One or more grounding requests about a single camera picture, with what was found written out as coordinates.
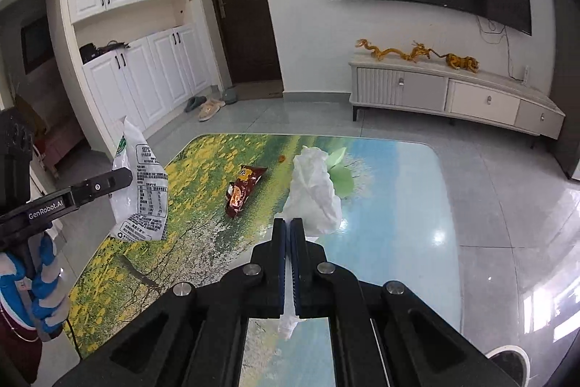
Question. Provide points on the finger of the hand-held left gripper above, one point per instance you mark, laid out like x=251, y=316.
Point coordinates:
x=104, y=185

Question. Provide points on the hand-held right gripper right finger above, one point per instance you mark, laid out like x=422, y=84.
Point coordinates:
x=297, y=269

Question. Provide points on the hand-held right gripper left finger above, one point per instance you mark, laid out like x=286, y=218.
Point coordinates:
x=280, y=269

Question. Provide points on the white printed food packet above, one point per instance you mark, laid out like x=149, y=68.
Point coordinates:
x=145, y=196

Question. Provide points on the white tissue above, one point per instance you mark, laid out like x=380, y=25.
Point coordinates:
x=312, y=196

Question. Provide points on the white rimmed trash can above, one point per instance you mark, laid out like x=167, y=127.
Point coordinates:
x=512, y=364

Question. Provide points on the person's left hand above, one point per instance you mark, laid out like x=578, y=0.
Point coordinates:
x=47, y=296

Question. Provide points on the brown snack wrapper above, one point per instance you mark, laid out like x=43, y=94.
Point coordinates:
x=242, y=192

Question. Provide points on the white hallway cabinet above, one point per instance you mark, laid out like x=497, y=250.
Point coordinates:
x=136, y=65

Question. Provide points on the beige slipper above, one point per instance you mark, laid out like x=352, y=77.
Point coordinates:
x=216, y=102
x=208, y=112

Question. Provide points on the black bag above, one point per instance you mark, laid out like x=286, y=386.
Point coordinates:
x=88, y=53

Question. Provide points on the brown bag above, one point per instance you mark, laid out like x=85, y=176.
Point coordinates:
x=111, y=46

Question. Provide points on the grey-green slipper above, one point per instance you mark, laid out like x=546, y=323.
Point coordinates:
x=229, y=95

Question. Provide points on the dark red clothing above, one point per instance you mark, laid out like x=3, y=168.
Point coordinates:
x=18, y=350

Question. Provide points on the dark brown entrance door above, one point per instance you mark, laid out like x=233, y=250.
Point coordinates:
x=240, y=6

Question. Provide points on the long golden dragon figure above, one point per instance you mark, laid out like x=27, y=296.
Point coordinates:
x=385, y=51

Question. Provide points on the white grey television cabinet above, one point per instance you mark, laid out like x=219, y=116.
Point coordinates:
x=453, y=92

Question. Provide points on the short golden dragon figure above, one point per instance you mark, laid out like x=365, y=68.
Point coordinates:
x=422, y=52

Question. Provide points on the golden tiger figure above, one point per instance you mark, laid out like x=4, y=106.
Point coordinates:
x=462, y=63

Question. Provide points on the white router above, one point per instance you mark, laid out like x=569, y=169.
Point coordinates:
x=526, y=74

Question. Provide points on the grey double door refrigerator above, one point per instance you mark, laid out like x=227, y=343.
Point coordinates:
x=566, y=97

